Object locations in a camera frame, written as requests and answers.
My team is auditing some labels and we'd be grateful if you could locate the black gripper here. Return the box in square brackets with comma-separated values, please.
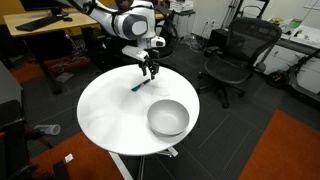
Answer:
[138, 56, 159, 80]

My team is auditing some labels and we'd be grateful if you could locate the teal marker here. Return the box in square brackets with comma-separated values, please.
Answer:
[131, 79, 151, 92]

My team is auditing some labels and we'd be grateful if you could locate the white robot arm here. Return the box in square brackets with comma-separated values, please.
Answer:
[59, 0, 165, 79]

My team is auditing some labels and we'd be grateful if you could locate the white round table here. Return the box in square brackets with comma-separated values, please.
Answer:
[77, 65, 200, 156]

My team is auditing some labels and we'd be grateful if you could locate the wooden desk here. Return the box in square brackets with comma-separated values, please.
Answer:
[3, 8, 98, 37]

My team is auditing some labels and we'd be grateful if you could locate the black computer mouse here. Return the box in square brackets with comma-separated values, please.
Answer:
[63, 17, 73, 22]

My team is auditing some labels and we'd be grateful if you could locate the black office chair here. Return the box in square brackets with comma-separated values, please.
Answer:
[198, 17, 282, 108]

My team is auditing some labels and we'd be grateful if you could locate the clear plastic cup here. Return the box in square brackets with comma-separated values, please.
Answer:
[35, 124, 61, 135]

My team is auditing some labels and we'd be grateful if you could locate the black keyboard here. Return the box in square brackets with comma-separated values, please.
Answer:
[16, 16, 62, 32]

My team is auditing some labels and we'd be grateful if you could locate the black electric scooter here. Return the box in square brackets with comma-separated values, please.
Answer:
[266, 49, 320, 102]

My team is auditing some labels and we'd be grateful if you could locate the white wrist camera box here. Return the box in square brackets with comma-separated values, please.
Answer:
[122, 45, 148, 62]

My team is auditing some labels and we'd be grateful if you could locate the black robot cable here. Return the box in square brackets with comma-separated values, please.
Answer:
[66, 0, 183, 61]

